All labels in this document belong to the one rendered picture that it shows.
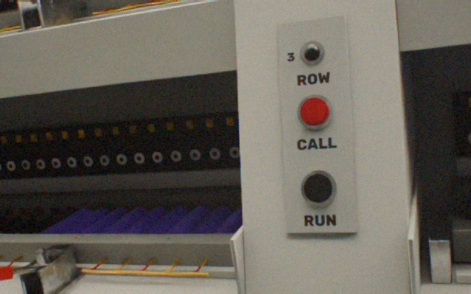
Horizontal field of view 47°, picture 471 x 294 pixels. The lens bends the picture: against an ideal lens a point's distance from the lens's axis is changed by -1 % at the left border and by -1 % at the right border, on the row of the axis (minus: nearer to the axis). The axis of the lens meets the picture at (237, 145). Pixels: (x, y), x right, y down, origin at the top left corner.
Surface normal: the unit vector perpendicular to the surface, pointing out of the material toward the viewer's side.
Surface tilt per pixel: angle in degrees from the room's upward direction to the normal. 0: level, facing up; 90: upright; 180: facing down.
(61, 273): 90
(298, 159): 90
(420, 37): 107
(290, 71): 90
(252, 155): 90
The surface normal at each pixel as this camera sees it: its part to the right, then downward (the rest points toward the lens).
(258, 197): -0.35, -0.06
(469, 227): -0.14, -0.97
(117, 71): -0.33, 0.23
